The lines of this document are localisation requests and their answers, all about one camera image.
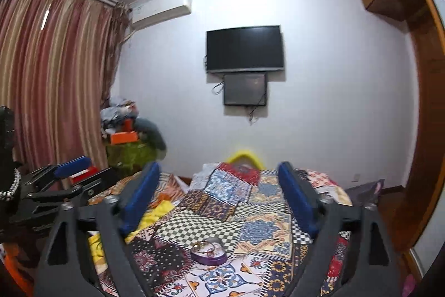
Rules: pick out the orange box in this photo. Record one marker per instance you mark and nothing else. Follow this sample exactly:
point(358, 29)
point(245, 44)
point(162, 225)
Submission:
point(119, 138)

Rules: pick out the red and white box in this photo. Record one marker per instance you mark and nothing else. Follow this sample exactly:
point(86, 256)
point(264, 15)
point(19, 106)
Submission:
point(83, 175)

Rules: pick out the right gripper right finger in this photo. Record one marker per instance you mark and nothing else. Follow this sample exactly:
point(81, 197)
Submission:
point(370, 265)

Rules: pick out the small dark wall screen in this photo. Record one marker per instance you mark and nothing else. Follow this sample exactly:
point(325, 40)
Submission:
point(245, 89)

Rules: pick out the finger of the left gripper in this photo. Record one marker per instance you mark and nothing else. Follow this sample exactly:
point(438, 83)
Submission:
point(69, 167)
point(42, 195)

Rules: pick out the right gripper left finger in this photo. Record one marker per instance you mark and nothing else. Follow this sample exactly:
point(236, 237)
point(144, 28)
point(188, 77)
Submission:
point(66, 266)

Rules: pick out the colourful patchwork bedspread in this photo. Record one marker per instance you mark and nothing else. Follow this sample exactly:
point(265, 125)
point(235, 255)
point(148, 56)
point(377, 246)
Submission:
point(245, 209)

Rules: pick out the black wall television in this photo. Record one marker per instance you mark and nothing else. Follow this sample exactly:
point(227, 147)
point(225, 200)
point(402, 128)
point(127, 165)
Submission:
point(245, 49)

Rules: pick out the white air conditioner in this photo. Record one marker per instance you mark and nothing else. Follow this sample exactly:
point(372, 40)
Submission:
point(145, 13)

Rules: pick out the purple heart jewelry box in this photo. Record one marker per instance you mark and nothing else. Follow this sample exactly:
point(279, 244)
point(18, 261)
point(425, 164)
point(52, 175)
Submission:
point(210, 252)

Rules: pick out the wooden wardrobe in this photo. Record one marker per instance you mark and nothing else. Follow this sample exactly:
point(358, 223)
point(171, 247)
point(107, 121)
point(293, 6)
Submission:
point(417, 83)

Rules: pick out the dark green plush pillow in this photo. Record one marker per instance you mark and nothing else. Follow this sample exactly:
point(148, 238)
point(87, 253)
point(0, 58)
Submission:
point(150, 133)

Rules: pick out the yellow round cushion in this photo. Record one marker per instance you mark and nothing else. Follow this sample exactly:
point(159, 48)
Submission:
point(246, 156)

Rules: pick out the striped red curtain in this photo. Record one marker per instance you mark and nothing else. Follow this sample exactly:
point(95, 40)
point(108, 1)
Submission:
point(59, 59)

